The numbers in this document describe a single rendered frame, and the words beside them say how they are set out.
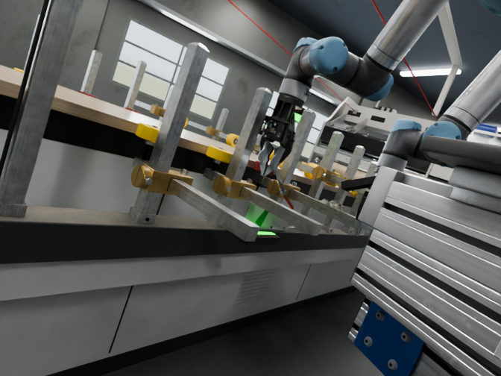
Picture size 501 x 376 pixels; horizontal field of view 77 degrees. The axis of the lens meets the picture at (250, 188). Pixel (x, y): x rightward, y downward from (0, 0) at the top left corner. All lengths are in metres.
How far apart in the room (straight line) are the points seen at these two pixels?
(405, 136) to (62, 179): 0.91
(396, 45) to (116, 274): 0.81
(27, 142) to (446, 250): 0.62
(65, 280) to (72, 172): 0.27
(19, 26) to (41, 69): 5.38
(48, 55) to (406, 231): 0.59
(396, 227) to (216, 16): 5.93
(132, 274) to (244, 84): 5.66
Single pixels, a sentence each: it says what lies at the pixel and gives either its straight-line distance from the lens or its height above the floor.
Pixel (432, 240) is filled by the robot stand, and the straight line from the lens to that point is 0.45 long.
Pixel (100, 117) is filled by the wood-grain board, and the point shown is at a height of 0.89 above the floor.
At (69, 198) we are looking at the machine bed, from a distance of 0.93.
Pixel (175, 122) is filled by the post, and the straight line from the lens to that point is 0.73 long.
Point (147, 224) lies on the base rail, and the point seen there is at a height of 0.70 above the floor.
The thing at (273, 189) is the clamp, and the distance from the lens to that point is 1.07.
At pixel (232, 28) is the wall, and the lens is 6.32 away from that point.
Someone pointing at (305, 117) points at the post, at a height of 1.10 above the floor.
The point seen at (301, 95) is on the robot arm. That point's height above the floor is 1.12.
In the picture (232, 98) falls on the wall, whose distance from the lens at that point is 6.23.
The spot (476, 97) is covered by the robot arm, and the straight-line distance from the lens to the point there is 0.89.
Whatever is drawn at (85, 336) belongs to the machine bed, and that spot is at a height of 0.22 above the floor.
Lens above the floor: 0.95
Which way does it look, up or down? 7 degrees down
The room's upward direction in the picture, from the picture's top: 21 degrees clockwise
